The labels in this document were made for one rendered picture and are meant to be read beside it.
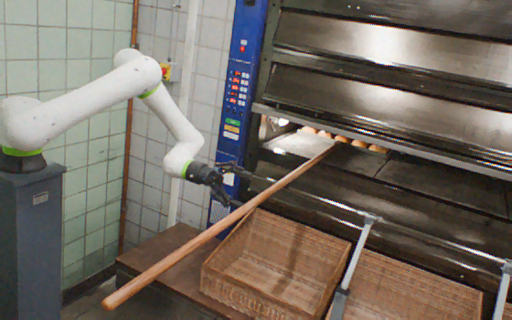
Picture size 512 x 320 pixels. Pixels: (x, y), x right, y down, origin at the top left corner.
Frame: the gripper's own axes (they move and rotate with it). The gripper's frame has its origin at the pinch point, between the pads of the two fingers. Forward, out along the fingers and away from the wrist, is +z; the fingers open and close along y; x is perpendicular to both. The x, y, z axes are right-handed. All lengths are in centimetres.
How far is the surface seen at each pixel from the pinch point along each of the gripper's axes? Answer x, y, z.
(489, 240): -58, 10, 91
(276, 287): -33, 59, 10
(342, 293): 4, 23, 46
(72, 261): -19, 92, -114
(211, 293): -7, 58, -12
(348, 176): -56, 1, 26
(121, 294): 76, -1, 9
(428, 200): -56, 1, 63
